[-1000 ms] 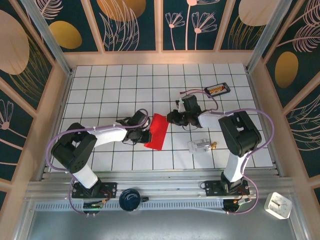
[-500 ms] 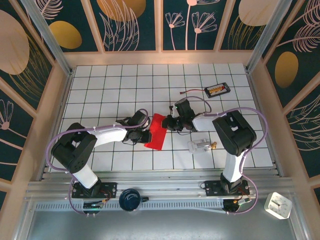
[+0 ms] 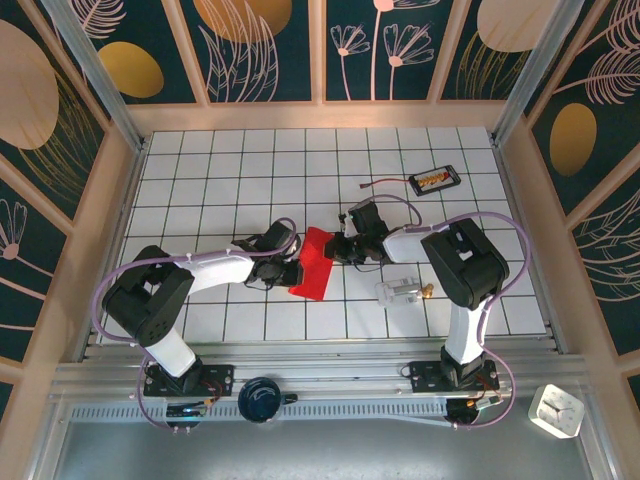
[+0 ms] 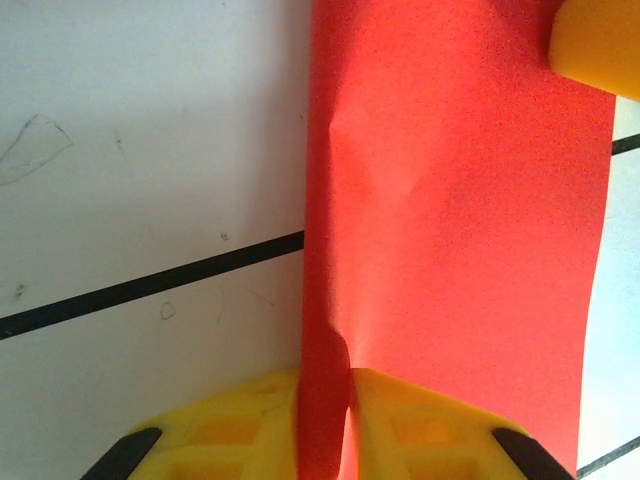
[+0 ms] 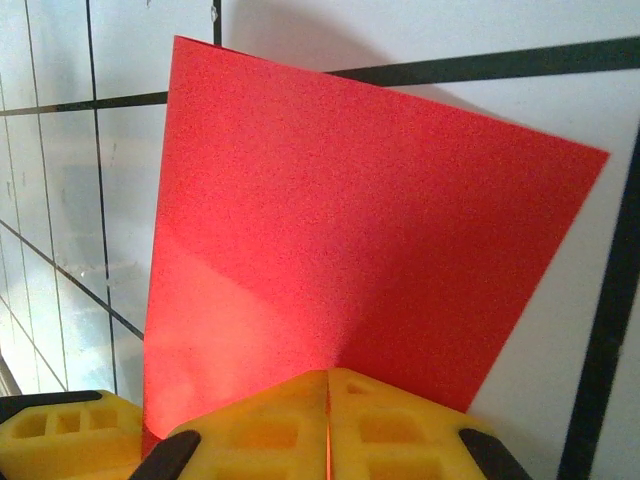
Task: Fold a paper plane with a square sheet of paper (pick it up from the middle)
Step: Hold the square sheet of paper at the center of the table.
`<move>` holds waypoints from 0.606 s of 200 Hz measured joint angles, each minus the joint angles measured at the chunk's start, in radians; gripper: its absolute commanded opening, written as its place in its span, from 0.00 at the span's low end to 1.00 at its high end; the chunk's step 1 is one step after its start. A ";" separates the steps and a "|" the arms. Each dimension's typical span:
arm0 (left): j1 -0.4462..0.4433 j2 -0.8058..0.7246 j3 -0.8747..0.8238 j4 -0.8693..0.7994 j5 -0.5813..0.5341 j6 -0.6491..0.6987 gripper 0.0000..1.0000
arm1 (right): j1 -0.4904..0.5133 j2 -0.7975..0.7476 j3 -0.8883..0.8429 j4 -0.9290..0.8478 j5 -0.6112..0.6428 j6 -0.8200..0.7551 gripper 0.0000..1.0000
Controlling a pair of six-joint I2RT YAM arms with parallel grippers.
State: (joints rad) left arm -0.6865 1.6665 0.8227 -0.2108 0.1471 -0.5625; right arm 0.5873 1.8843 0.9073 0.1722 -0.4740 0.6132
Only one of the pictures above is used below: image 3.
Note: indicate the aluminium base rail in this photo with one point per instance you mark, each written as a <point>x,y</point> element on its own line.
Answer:
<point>325,372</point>

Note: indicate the black controller board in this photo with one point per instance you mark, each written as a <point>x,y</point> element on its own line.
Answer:
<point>480,404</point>
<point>185,411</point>

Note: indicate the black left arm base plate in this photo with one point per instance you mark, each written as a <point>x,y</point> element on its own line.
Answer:
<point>222,375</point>

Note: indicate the dark blue mug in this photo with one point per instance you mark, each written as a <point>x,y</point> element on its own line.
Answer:
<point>259,400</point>

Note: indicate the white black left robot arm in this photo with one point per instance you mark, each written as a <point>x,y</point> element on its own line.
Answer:
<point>150,310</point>

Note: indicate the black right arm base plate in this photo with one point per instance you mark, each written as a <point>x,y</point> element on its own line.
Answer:
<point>422,372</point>

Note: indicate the black battery holder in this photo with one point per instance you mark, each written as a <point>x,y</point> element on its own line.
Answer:
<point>434,181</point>

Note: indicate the aluminium side rail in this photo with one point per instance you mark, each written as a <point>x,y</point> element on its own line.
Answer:
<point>514,200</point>
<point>129,200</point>

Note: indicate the aluminium corner post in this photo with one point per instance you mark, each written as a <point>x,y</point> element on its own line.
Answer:
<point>100,80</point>
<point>530,65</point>

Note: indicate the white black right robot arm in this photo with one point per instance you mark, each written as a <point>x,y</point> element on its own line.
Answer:
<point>465,265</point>

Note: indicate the small brass fitting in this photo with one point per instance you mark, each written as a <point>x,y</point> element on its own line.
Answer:
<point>426,291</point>

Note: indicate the white square alarm clock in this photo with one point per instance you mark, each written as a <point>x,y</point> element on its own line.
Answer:
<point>556,411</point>

